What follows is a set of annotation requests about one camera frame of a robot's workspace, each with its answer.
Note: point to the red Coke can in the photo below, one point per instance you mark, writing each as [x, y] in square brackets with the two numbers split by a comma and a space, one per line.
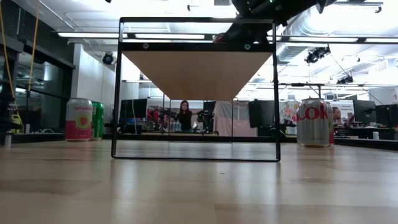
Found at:
[219, 38]

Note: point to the green Sprite can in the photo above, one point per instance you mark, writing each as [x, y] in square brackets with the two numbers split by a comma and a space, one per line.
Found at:
[99, 119]

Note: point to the black background robot arm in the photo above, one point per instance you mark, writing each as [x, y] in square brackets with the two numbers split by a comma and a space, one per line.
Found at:
[161, 116]
[206, 118]

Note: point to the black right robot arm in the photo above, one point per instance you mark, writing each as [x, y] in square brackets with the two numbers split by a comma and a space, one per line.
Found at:
[270, 11]

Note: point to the ceiling light strip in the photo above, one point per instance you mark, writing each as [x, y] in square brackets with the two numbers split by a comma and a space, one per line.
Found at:
[90, 35]
[321, 39]
[169, 36]

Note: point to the black monitor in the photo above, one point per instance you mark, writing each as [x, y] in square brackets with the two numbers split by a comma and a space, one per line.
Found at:
[387, 115]
[262, 113]
[133, 109]
[363, 110]

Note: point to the pink white cloth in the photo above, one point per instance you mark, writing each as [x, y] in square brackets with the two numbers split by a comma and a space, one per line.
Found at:
[236, 119]

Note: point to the person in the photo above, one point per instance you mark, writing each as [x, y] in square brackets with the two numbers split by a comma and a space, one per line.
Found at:
[185, 118]
[337, 115]

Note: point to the silver Diet Coke can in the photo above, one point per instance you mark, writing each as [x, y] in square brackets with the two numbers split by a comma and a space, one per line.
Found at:
[314, 130]

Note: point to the silver ceiling duct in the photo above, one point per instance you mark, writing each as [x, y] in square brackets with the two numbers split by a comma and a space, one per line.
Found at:
[298, 31]

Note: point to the black ceiling camera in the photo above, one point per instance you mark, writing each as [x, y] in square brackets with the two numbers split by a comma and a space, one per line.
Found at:
[317, 54]
[108, 58]

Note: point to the black aluminium rig frame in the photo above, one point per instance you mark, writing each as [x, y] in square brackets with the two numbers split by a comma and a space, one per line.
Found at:
[248, 138]

